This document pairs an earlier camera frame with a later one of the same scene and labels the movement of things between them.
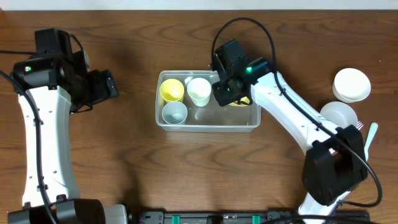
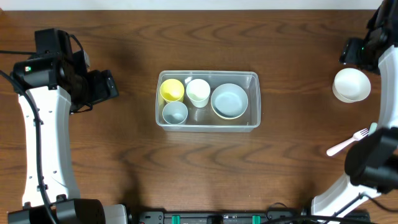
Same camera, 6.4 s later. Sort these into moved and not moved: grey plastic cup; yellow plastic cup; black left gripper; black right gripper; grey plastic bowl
Moved: grey plastic bowl; black right gripper
Not moved: yellow plastic cup; grey plastic cup; black left gripper
